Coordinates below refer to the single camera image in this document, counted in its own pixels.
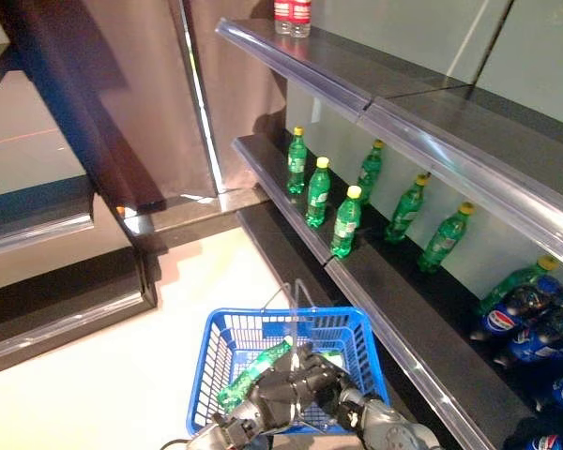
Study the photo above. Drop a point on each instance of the clear price rail strip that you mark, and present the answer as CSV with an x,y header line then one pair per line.
x,y
474,185
281,203
291,71
403,351

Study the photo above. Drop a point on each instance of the dark low shelf board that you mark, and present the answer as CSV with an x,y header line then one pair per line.
x,y
281,253

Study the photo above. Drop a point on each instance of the blue plastic shopping basket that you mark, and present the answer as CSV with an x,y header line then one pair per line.
x,y
216,356

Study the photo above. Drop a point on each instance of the dark high shelf board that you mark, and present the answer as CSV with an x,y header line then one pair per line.
x,y
474,131

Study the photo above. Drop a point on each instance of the silver metal pole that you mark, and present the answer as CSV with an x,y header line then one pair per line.
x,y
199,103

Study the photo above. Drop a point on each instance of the shelf back upright post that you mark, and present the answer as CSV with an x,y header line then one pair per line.
x,y
495,37

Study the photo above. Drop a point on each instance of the water bottle red label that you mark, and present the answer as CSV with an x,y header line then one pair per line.
x,y
301,16
284,14

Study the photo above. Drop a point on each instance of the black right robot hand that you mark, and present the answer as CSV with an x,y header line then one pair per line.
x,y
335,384

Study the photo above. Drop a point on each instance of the dark brown glossy pillar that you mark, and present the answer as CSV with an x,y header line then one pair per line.
x,y
84,117

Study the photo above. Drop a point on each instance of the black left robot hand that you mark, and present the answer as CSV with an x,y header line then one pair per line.
x,y
281,394

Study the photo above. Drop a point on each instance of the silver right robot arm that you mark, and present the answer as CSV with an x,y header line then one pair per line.
x,y
394,431

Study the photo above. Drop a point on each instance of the dark side shelf rack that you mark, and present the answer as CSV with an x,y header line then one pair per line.
x,y
51,309

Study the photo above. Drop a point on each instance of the dark drinks shelf board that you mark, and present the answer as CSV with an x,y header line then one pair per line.
x,y
427,300

